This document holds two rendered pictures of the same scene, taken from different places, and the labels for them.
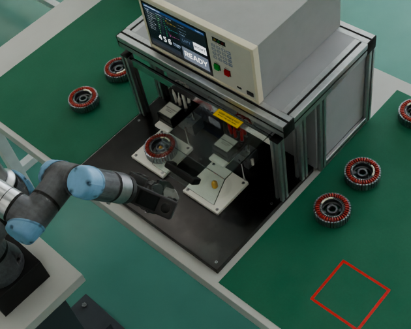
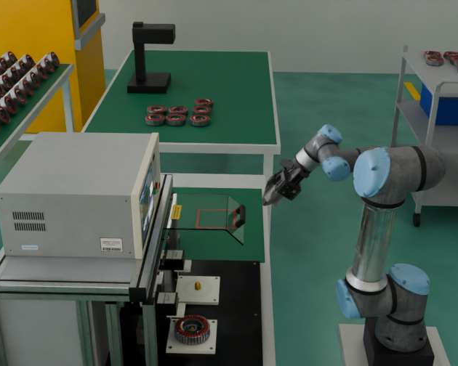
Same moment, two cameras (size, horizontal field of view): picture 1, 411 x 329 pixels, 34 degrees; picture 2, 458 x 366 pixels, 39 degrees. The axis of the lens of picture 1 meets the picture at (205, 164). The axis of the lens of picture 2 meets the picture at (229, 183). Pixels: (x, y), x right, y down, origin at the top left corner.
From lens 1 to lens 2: 2.97 m
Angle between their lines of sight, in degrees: 95
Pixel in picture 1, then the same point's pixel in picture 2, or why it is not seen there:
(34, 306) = not seen: hidden behind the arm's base
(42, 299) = not seen: hidden behind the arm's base
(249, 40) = (149, 136)
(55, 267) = (353, 340)
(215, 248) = (245, 268)
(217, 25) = (145, 151)
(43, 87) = not seen: outside the picture
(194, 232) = (244, 282)
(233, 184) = (187, 281)
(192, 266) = (267, 277)
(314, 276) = (218, 232)
